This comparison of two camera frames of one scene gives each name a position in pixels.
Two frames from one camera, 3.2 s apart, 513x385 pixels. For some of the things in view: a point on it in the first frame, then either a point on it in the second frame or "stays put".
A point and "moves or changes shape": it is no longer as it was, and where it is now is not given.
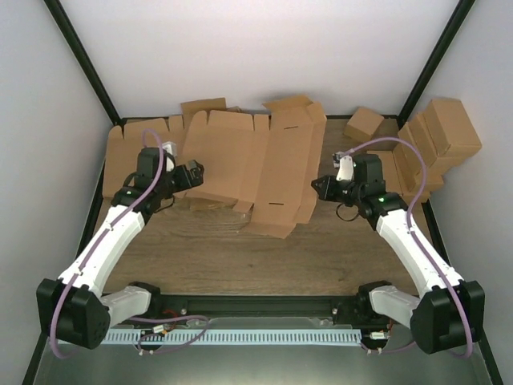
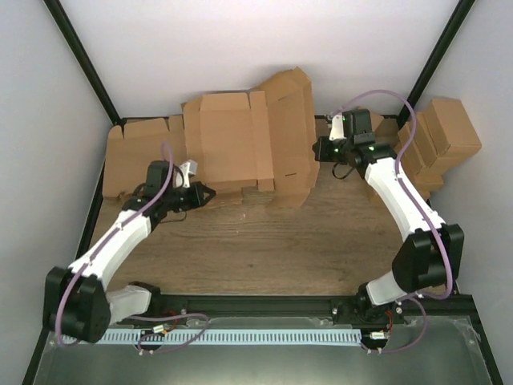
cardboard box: (273, 165) moves or changes shape
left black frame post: (67, 29) stays put
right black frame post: (456, 19) stays put
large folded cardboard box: (450, 134) stays put
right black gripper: (327, 193) -> (319, 149)
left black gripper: (198, 178) -> (199, 188)
